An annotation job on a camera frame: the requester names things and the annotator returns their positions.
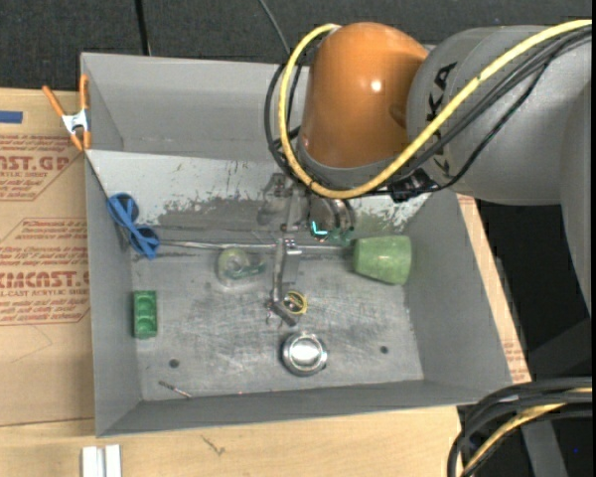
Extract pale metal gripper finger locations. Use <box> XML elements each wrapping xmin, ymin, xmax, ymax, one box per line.
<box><xmin>284</xmin><ymin>245</ymin><xmax>304</xmax><ymax>287</ymax></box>
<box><xmin>268</xmin><ymin>238</ymin><xmax>298</xmax><ymax>328</ymax></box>

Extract green cup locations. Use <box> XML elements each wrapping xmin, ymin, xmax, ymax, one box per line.
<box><xmin>352</xmin><ymin>235</ymin><xmax>413</xmax><ymax>287</ymax></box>

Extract grey metal bin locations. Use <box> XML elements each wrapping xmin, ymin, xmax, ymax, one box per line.
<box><xmin>78</xmin><ymin>51</ymin><xmax>516</xmax><ymax>439</ymax></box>

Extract green toy brick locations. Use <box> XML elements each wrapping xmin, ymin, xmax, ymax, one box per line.
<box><xmin>131</xmin><ymin>289</ymin><xmax>159</xmax><ymax>340</ymax></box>

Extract small dark drill bit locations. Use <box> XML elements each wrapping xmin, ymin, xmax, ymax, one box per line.
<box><xmin>158</xmin><ymin>380</ymin><xmax>194</xmax><ymax>398</ymax></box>

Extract blue sunglasses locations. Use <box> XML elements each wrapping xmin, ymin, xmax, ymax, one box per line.
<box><xmin>105</xmin><ymin>192</ymin><xmax>161</xmax><ymax>260</ymax></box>

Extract brown cardboard board, red print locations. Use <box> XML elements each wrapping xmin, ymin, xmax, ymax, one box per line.
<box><xmin>0</xmin><ymin>85</ymin><xmax>532</xmax><ymax>429</ymax></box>

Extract yellow ring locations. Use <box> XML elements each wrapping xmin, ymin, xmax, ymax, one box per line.
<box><xmin>283</xmin><ymin>290</ymin><xmax>310</xmax><ymax>316</ymax></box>

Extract black cylinder on white bracket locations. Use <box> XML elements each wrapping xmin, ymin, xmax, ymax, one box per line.
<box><xmin>388</xmin><ymin>168</ymin><xmax>441</xmax><ymax>203</ymax></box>

